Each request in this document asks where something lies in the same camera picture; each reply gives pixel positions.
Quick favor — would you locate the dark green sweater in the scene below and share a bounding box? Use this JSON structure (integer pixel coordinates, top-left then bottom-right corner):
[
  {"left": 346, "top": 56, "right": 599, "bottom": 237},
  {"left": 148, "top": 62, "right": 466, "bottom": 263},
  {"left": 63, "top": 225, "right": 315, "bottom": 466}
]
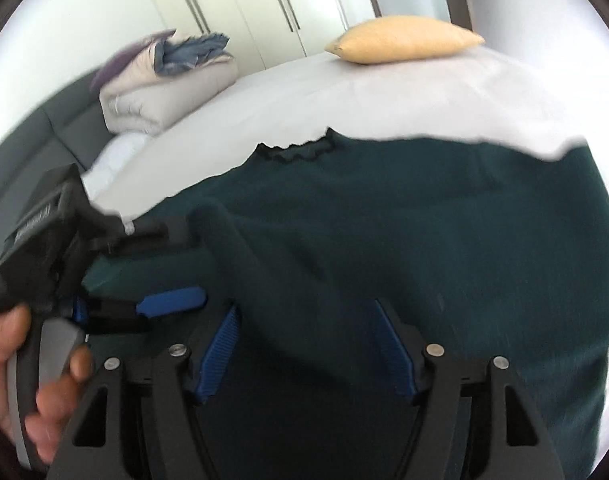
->
[{"left": 85, "top": 131, "right": 609, "bottom": 479}]

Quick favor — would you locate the left hand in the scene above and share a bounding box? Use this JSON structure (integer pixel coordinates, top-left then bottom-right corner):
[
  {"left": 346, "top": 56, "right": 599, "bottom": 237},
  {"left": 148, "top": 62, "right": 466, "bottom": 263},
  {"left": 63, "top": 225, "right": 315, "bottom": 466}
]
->
[{"left": 0, "top": 304, "right": 94, "bottom": 465}]

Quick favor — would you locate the dark grey headboard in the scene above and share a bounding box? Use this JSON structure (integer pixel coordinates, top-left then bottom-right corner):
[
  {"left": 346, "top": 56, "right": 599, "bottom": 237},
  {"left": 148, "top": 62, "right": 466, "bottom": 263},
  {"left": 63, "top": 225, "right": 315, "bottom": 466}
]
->
[{"left": 0, "top": 72, "right": 112, "bottom": 251}]

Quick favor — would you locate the folded beige duvet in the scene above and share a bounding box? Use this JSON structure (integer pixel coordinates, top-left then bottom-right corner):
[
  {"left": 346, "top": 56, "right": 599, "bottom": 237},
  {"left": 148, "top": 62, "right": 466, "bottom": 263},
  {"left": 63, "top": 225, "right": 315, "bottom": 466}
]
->
[{"left": 98, "top": 40, "right": 238, "bottom": 136}]

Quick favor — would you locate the purple pillow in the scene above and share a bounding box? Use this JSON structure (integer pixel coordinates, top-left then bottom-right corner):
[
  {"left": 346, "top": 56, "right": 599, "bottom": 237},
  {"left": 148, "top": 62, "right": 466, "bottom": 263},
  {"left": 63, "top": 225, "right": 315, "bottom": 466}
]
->
[{"left": 90, "top": 29, "right": 175, "bottom": 93}]

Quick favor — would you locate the blue grey garment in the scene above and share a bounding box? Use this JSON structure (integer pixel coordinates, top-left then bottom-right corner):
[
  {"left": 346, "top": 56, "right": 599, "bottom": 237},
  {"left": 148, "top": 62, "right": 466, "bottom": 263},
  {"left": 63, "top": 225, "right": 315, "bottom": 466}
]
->
[{"left": 154, "top": 32, "right": 230, "bottom": 77}]

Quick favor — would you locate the cream wardrobe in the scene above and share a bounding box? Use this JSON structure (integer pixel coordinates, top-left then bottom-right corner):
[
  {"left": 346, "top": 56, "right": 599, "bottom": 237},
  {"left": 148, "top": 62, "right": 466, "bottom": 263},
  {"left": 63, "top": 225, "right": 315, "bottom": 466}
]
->
[{"left": 154, "top": 0, "right": 375, "bottom": 75}]

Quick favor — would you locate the yellow pillow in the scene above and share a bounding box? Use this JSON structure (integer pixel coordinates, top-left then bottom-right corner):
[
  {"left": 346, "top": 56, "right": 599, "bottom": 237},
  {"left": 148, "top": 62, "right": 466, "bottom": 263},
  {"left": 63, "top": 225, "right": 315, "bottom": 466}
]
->
[{"left": 325, "top": 15, "right": 485, "bottom": 65}]

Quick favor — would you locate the bed with white sheet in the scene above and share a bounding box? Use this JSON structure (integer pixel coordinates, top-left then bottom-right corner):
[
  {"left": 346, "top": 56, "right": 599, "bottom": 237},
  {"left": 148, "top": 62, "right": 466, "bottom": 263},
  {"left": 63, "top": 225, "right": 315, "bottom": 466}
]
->
[{"left": 92, "top": 47, "right": 609, "bottom": 219}]

